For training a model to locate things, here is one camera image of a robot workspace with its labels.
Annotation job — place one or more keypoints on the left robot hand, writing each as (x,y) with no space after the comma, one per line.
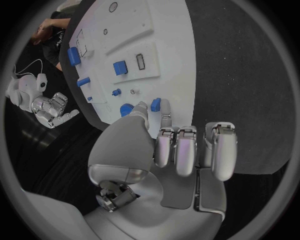
(131,150)

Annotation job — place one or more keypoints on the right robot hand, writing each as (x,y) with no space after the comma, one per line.
(52,110)

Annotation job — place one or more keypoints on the blue gear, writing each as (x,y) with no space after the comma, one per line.
(125,110)

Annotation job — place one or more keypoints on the blue cylinder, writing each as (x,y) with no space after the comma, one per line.
(83,82)

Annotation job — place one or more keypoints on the blue plug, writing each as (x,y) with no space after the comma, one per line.
(155,106)
(120,68)

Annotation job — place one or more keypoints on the large blue block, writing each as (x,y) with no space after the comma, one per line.
(73,56)

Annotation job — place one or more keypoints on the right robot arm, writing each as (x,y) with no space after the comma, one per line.
(23,88)

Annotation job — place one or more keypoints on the white task board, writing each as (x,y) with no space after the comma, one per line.
(168,56)

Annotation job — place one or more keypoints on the small blue peg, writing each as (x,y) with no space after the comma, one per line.
(116,92)

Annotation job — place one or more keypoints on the person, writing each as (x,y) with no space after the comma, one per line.
(50,49)

